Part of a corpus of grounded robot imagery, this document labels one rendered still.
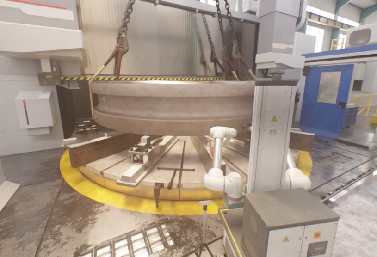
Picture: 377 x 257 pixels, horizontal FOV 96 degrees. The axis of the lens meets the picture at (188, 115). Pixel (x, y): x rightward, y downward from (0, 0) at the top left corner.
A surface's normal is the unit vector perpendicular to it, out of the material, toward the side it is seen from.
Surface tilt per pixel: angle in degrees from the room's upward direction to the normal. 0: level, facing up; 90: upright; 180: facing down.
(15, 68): 90
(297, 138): 90
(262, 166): 90
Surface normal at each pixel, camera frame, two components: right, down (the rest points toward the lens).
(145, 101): -0.28, 0.19
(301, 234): 0.15, 0.20
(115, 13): 0.47, 0.18
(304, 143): -0.59, 0.16
